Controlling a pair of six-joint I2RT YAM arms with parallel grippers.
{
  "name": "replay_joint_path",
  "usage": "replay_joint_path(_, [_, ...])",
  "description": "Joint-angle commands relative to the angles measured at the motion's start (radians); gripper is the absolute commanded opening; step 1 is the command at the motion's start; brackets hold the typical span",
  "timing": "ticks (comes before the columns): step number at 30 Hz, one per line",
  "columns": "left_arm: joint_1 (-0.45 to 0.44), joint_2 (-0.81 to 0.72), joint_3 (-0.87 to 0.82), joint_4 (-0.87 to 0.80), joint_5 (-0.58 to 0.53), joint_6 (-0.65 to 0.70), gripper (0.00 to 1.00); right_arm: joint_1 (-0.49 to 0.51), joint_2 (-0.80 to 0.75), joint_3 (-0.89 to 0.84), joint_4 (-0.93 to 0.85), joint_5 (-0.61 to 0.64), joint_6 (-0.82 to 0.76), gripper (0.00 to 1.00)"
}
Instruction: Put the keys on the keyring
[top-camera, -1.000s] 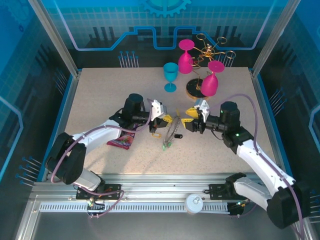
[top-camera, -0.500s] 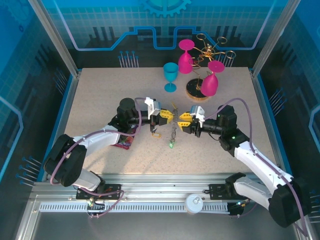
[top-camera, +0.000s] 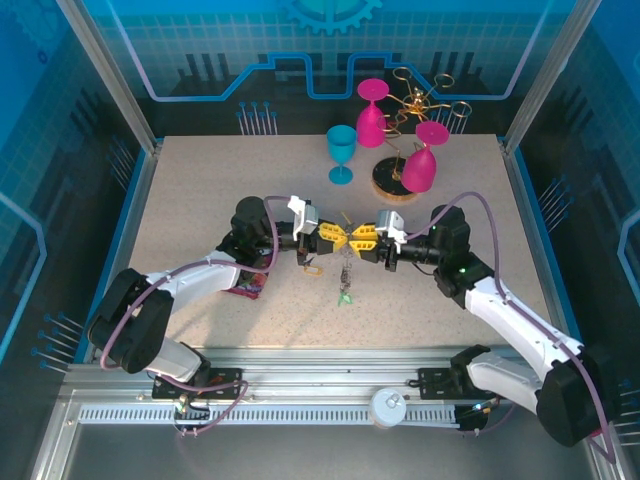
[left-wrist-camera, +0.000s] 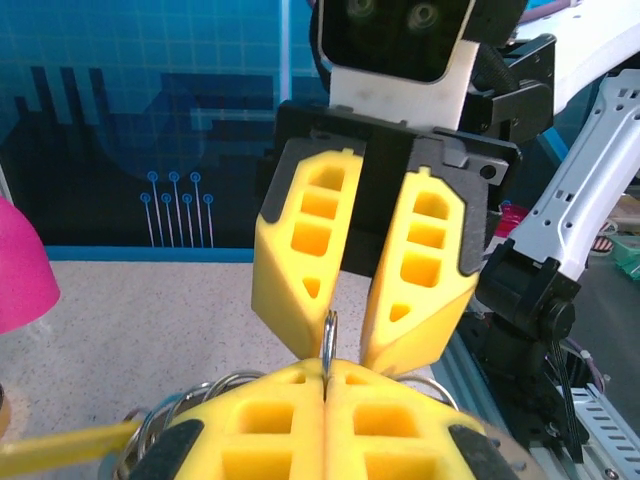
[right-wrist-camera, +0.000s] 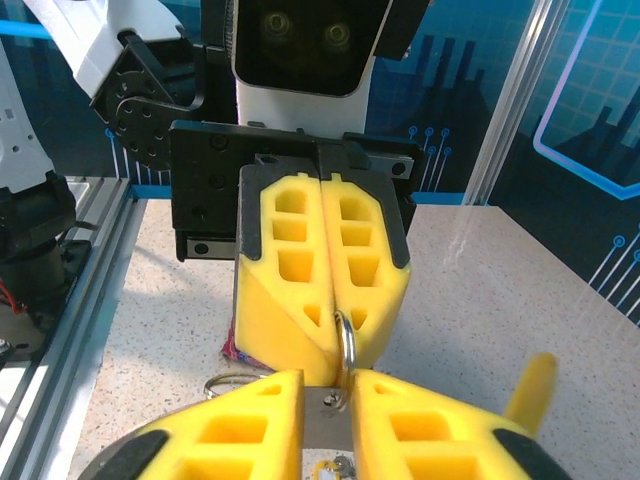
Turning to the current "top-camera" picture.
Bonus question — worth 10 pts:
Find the colourful snack packet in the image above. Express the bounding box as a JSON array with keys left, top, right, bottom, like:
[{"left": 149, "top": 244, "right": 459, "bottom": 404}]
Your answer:
[{"left": 227, "top": 269, "right": 269, "bottom": 301}]

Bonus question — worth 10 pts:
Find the gold wire glass rack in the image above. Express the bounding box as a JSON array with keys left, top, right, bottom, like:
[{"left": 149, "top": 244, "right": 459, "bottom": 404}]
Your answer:
[{"left": 371, "top": 66, "right": 472, "bottom": 204}]

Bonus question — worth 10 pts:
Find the aluminium frame post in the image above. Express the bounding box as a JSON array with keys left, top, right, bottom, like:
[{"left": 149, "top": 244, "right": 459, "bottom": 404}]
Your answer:
[
  {"left": 53, "top": 0, "right": 165, "bottom": 154},
  {"left": 502, "top": 0, "right": 605, "bottom": 151}
]

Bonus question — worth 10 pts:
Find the white round cap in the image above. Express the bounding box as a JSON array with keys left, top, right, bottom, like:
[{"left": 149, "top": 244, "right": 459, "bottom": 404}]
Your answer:
[{"left": 368, "top": 388, "right": 407, "bottom": 429}]

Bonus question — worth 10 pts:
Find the white slotted cable duct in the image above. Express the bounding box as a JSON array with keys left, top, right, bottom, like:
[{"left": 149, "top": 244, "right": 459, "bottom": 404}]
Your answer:
[{"left": 78, "top": 405, "right": 461, "bottom": 427}]

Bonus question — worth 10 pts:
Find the magenta plastic goblet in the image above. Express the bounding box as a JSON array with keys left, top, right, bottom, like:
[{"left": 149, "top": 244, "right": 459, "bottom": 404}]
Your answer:
[
  {"left": 355, "top": 78, "right": 390, "bottom": 150},
  {"left": 401, "top": 122, "right": 450, "bottom": 194}
]

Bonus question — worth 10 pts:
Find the metal keyring chain with keys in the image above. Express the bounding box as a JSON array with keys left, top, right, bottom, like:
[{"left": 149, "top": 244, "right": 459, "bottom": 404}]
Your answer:
[{"left": 338, "top": 252, "right": 353, "bottom": 297}]

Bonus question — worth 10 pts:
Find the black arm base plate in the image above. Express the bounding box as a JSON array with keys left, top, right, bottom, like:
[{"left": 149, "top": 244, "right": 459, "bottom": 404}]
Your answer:
[
  {"left": 417, "top": 367, "right": 470, "bottom": 401},
  {"left": 151, "top": 367, "right": 245, "bottom": 401}
]

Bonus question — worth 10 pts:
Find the aluminium mounting rail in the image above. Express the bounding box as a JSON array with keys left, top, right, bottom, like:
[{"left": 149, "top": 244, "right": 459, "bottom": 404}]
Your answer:
[{"left": 62, "top": 347, "right": 551, "bottom": 402}]

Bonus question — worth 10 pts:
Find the teal plastic goblet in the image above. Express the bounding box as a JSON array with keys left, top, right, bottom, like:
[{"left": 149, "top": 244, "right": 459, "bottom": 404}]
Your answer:
[{"left": 326, "top": 124, "right": 358, "bottom": 185}]

